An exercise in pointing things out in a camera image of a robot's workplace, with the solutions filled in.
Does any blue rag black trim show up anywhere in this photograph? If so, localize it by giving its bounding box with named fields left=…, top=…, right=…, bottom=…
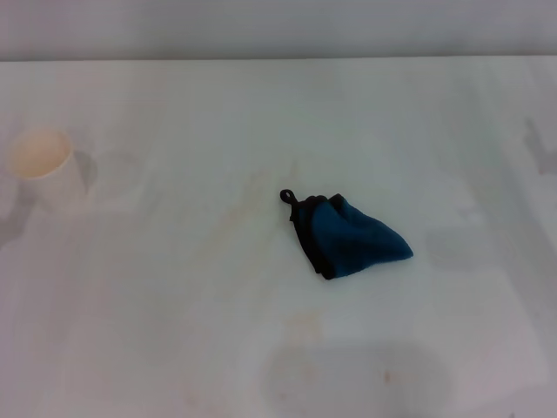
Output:
left=278, top=188, right=414, bottom=280

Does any white paper cup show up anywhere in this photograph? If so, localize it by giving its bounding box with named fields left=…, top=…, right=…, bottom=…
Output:
left=6, top=126, right=88, bottom=211

